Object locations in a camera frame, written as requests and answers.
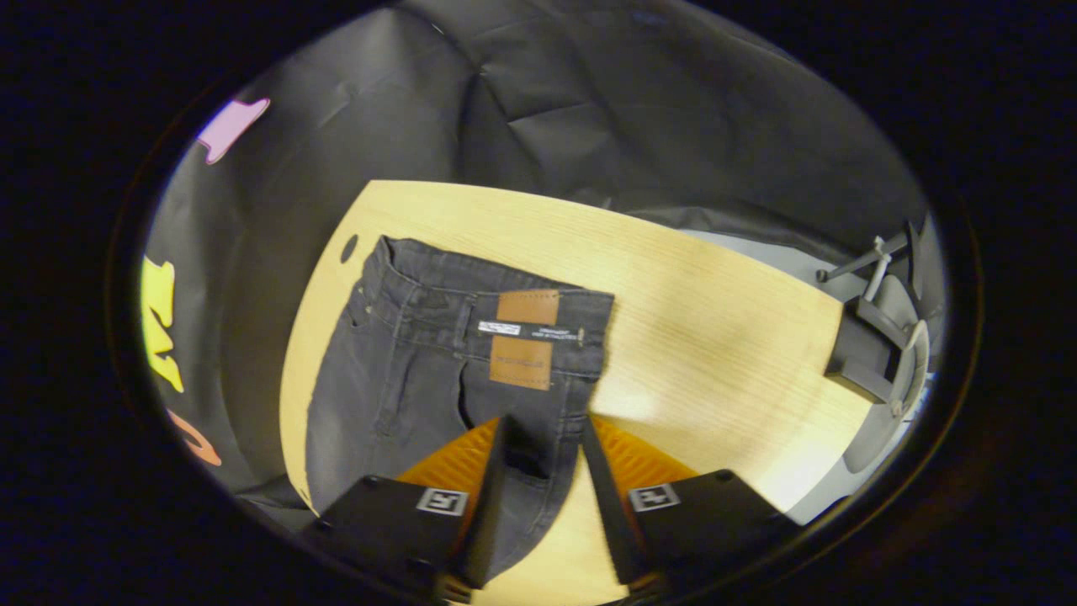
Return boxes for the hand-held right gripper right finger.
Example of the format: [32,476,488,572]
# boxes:
[579,412,802,598]

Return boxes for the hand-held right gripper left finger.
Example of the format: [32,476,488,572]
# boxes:
[301,415,512,603]

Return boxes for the dark grey jeans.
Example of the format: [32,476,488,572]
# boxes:
[305,236,615,582]

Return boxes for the black backdrop cloth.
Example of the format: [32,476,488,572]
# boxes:
[139,0,935,531]

